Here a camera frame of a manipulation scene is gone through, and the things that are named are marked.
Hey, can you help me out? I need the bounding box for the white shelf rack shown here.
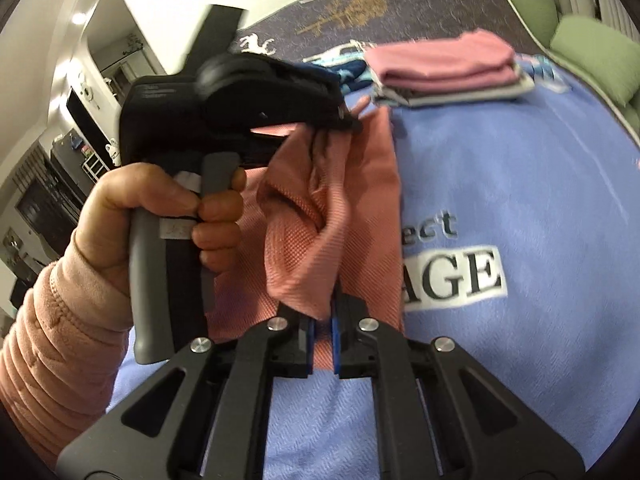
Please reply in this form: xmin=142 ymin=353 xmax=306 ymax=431
xmin=82 ymin=152 xmax=108 ymax=184

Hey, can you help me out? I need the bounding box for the person's left forearm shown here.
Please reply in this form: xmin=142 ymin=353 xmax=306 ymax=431
xmin=0 ymin=230 xmax=138 ymax=461

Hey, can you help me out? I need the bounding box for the dark deer-print bedspread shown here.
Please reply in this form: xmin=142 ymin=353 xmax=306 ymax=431
xmin=232 ymin=0 xmax=551 ymax=68

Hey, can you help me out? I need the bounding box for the folded grey cloth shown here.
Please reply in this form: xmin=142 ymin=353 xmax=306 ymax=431
xmin=372 ymin=67 xmax=536 ymax=109

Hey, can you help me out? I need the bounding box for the salmon knit cloth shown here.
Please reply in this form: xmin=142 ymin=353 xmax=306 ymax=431
xmin=205 ymin=95 xmax=406 ymax=346

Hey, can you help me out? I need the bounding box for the folded pink cloth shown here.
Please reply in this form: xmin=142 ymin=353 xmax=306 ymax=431
xmin=365 ymin=30 xmax=518 ymax=93

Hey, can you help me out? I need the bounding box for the person's left hand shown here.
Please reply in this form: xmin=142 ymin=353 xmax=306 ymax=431
xmin=75 ymin=162 xmax=247 ymax=331

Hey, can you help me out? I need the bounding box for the dark cabinet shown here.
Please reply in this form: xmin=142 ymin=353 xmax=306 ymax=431
xmin=50 ymin=127 xmax=108 ymax=206

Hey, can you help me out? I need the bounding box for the navy star-patterned garment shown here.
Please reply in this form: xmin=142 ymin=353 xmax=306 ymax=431
xmin=300 ymin=57 xmax=375 ymax=92

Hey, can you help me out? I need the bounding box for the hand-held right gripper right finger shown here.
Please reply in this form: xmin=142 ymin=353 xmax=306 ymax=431
xmin=332 ymin=300 xmax=586 ymax=480

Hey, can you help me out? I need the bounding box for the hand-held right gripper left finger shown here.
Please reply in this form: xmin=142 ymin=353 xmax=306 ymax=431
xmin=57 ymin=316 xmax=317 ymax=480

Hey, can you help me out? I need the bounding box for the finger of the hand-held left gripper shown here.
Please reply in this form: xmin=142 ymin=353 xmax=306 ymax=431
xmin=237 ymin=132 xmax=301 ymax=166
xmin=250 ymin=62 xmax=363 ymax=133

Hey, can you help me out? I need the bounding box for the printed blue blanket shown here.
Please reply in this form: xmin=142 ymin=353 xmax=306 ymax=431
xmin=120 ymin=50 xmax=640 ymax=480

